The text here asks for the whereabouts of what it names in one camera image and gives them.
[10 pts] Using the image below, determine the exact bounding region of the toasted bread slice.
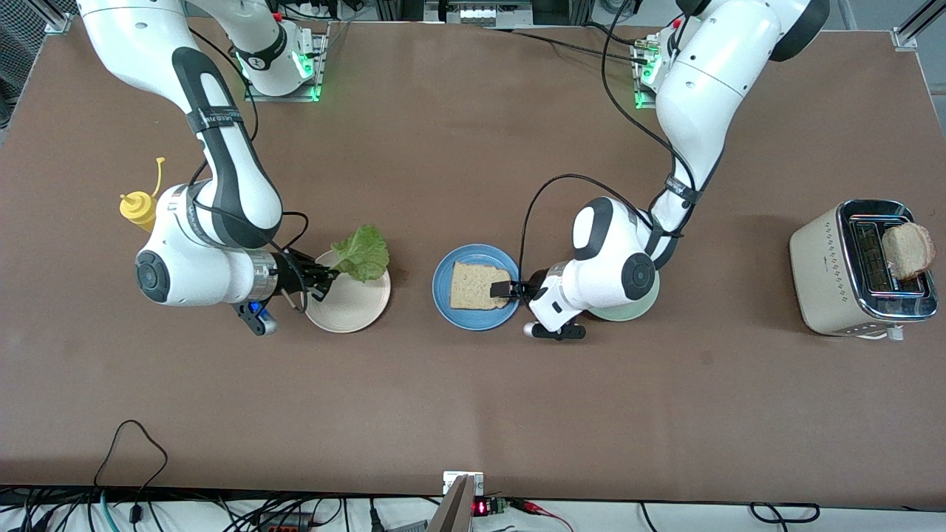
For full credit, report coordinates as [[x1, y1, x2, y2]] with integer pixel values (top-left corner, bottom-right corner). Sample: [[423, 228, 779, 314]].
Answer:
[[449, 261, 512, 311], [882, 222, 937, 281]]

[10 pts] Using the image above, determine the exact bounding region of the yellow squeeze bottle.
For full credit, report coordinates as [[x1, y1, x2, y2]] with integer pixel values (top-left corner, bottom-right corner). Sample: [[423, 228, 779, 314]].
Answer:
[[120, 157, 167, 234]]

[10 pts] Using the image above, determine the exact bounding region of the aluminium corner bracket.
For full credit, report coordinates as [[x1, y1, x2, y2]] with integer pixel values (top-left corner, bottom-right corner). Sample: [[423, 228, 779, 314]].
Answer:
[[891, 0, 946, 52], [30, 0, 78, 35]]

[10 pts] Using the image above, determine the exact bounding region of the red clip cable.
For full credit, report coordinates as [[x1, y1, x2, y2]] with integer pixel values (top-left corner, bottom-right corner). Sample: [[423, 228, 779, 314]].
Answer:
[[510, 499, 574, 532]]

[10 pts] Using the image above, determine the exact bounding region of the grey device with white lights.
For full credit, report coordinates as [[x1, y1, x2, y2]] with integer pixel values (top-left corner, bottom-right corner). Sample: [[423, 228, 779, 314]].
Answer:
[[425, 0, 533, 27]]

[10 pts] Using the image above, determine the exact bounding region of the black cable across table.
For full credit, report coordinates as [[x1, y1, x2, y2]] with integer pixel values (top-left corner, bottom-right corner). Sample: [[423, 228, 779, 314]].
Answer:
[[480, 22, 651, 66]]

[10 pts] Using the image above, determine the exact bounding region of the beige plate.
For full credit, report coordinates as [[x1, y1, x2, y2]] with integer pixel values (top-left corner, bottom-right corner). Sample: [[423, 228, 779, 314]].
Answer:
[[303, 248, 392, 334]]

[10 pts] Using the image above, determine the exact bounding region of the flat black cable loop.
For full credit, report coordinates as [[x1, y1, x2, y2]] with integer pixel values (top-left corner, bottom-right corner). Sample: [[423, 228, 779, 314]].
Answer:
[[750, 502, 821, 524]]

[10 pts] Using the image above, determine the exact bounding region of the blue plate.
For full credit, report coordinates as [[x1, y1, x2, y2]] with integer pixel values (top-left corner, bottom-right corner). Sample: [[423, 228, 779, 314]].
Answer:
[[432, 243, 524, 332]]

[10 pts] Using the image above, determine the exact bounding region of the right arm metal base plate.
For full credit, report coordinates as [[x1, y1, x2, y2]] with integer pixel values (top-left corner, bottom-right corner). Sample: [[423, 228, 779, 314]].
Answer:
[[244, 22, 330, 103]]

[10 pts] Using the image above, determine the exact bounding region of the thin black cable loop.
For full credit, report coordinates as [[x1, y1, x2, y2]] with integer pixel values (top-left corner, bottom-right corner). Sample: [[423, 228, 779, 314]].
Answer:
[[92, 419, 169, 497]]

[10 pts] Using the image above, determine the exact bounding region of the cream and chrome toaster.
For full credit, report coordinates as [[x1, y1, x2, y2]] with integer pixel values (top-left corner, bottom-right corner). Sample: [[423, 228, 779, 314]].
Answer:
[[789, 198, 939, 342]]

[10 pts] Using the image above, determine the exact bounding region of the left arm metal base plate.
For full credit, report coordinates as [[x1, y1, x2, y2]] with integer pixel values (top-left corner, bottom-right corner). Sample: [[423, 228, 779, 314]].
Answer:
[[633, 37, 684, 112]]

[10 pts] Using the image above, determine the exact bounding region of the green lettuce leaf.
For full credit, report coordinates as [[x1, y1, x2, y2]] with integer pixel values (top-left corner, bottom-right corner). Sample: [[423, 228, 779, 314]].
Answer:
[[329, 225, 390, 284]]

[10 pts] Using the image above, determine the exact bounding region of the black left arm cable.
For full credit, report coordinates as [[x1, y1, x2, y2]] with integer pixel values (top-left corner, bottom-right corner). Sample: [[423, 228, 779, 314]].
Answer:
[[517, 0, 699, 296]]

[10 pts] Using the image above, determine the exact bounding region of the white mount bracket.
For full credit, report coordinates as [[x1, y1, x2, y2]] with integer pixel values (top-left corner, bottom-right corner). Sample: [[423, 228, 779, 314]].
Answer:
[[443, 471, 484, 496]]

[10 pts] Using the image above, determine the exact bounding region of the grey mesh fabric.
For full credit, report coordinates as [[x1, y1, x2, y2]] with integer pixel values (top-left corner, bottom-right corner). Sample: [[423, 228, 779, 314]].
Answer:
[[0, 15, 47, 130]]

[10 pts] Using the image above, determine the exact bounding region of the green plate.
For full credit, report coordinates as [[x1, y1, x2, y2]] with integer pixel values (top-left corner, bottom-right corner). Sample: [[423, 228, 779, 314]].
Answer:
[[588, 270, 661, 323]]

